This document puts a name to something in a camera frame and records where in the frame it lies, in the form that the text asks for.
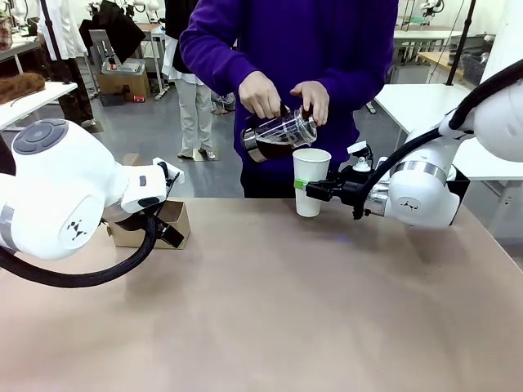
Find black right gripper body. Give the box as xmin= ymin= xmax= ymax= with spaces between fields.
xmin=337 ymin=163 xmax=391 ymax=214

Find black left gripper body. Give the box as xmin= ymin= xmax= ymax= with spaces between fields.
xmin=156 ymin=222 xmax=186 ymax=250

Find tall white paper cup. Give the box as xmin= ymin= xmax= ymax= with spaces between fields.
xmin=292 ymin=148 xmax=333 ymax=218

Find brown cardboard cup carrier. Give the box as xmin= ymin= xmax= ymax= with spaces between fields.
xmin=106 ymin=199 xmax=192 ymax=250

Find glass french press pitcher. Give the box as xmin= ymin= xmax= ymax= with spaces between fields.
xmin=240 ymin=104 xmax=320 ymax=165

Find person's right forearm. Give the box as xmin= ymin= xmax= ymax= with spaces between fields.
xmin=179 ymin=34 xmax=267 ymax=90

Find person's left forearm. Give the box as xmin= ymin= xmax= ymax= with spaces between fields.
xmin=314 ymin=59 xmax=388 ymax=108

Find person's left hand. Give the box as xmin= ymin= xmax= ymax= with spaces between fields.
xmin=289 ymin=80 xmax=330 ymax=127

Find person's right hand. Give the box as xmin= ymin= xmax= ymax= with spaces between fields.
xmin=239 ymin=71 xmax=284 ymax=120

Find black left wrist housing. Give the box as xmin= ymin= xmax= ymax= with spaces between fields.
xmin=101 ymin=203 xmax=159 ymax=236

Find black wrist housing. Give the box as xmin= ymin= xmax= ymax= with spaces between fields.
xmin=446 ymin=166 xmax=472 ymax=216
xmin=101 ymin=203 xmax=159 ymax=236

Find large white table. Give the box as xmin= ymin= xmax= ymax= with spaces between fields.
xmin=373 ymin=83 xmax=523 ymax=181

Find black right wrist housing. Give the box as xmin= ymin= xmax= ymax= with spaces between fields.
xmin=446 ymin=166 xmax=472 ymax=216

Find bystander in beige trousers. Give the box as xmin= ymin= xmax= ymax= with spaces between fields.
xmin=161 ymin=0 xmax=217 ymax=160

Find person in purple sweater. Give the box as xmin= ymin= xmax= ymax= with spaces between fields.
xmin=179 ymin=0 xmax=400 ymax=199

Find small black floor box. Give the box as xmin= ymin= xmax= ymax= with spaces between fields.
xmin=99 ymin=92 xmax=126 ymax=108

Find wooden table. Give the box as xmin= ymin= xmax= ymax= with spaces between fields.
xmin=415 ymin=51 xmax=467 ymax=79

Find brown cardboard box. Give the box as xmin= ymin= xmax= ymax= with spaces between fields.
xmin=96 ymin=58 xmax=152 ymax=100

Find white background table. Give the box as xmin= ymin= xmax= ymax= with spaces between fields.
xmin=392 ymin=27 xmax=496 ymax=66

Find grey mesh basket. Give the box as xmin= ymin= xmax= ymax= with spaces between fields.
xmin=460 ymin=51 xmax=492 ymax=86

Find black tripod pole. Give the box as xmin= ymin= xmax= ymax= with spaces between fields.
xmin=446 ymin=0 xmax=478 ymax=87

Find white table with fur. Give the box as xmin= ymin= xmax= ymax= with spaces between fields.
xmin=0 ymin=80 xmax=78 ymax=132

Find brown furry object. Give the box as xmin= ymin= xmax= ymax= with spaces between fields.
xmin=0 ymin=72 xmax=47 ymax=105

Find black hanging jacket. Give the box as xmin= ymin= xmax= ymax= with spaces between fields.
xmin=78 ymin=0 xmax=147 ymax=66

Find bystander in white coat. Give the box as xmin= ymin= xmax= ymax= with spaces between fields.
xmin=37 ymin=0 xmax=98 ymax=128

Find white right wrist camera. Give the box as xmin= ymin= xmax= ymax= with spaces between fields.
xmin=346 ymin=140 xmax=375 ymax=172

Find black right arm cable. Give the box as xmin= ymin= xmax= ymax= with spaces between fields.
xmin=351 ymin=75 xmax=523 ymax=221

